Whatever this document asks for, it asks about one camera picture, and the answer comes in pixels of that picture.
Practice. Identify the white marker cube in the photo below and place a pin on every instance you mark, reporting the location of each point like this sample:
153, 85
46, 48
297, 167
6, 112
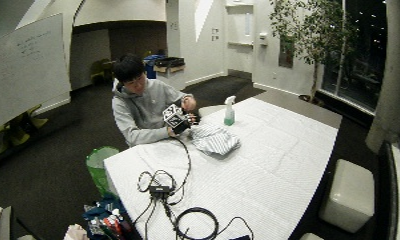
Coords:
173, 116

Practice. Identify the striped folded cloth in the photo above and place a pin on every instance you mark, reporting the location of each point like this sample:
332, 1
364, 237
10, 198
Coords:
213, 139

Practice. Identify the green spray bottle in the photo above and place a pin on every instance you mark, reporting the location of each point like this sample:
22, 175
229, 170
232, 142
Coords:
229, 115

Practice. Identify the the person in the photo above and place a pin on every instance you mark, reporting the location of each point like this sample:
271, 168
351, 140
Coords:
140, 106

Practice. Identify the black storage crate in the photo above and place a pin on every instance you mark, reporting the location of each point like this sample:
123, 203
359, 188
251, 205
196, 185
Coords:
169, 62

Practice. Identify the blue recycling bin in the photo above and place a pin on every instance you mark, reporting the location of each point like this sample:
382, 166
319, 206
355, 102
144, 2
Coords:
151, 65

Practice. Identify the black hub box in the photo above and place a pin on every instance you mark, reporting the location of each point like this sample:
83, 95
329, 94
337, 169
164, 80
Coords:
159, 190

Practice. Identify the yellow-green chair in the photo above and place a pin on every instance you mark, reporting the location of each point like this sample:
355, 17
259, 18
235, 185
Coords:
100, 69

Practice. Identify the white door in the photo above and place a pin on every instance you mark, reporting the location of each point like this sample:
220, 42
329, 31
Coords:
240, 36

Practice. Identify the green mesh waste bin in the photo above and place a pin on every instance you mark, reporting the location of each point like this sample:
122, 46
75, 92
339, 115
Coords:
98, 166

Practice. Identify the potted indoor tree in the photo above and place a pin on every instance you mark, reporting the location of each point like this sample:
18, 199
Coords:
308, 33

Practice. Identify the dark blue open bag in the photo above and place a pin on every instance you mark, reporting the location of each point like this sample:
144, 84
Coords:
107, 216

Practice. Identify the small black device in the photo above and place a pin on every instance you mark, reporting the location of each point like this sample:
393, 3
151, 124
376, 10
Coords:
240, 238

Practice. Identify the large whiteboard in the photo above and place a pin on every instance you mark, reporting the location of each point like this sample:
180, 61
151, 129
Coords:
27, 70

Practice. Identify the yellow-green folded seat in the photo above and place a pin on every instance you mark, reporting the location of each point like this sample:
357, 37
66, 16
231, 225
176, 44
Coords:
20, 128

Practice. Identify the large dark window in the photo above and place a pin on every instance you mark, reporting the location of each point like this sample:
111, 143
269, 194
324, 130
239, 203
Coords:
355, 50

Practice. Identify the white cube stool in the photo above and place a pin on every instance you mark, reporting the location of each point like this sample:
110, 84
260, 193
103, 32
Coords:
312, 237
348, 196

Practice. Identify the pale crumpled bag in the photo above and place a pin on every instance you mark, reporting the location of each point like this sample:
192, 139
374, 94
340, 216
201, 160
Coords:
75, 232

